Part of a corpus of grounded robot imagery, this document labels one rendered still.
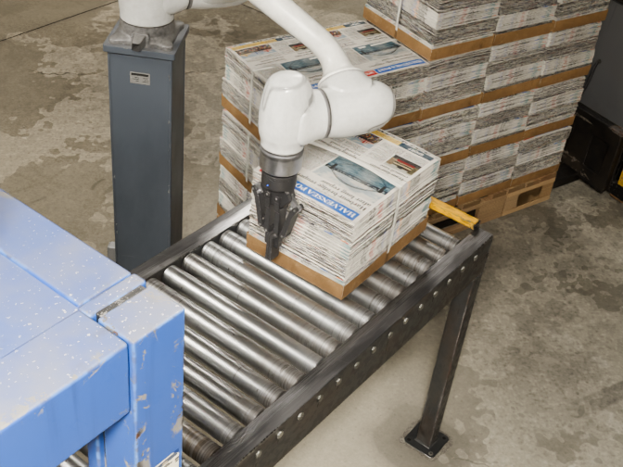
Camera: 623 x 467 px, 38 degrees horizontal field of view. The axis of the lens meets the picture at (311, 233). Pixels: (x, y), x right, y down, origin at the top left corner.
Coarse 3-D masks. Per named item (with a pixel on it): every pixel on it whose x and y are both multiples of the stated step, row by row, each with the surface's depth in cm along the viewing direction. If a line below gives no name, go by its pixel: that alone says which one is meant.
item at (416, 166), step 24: (336, 144) 221; (360, 144) 222; (384, 144) 222; (408, 144) 224; (384, 168) 214; (408, 168) 215; (432, 168) 219; (408, 192) 214; (432, 192) 227; (408, 216) 222
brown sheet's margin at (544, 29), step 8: (544, 24) 329; (552, 24) 332; (512, 32) 321; (520, 32) 324; (528, 32) 327; (536, 32) 329; (544, 32) 332; (496, 40) 319; (504, 40) 322; (512, 40) 324
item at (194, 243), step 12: (240, 204) 236; (228, 216) 232; (240, 216) 232; (204, 228) 227; (216, 228) 227; (228, 228) 228; (180, 240) 222; (192, 240) 223; (204, 240) 223; (216, 240) 226; (168, 252) 218; (180, 252) 218; (192, 252) 220; (144, 264) 214; (156, 264) 214; (168, 264) 214; (180, 264) 218; (144, 276) 210; (156, 276) 212
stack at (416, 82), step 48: (240, 48) 301; (288, 48) 304; (384, 48) 312; (528, 48) 333; (240, 96) 301; (432, 96) 317; (528, 96) 349; (240, 144) 312; (432, 144) 331; (480, 144) 348; (240, 192) 322
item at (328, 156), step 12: (324, 144) 220; (324, 156) 216; (336, 156) 217; (348, 168) 213; (360, 168) 213; (372, 180) 210; (384, 180) 210; (396, 180) 211; (396, 192) 208; (396, 204) 211; (396, 228) 219; (384, 240) 216
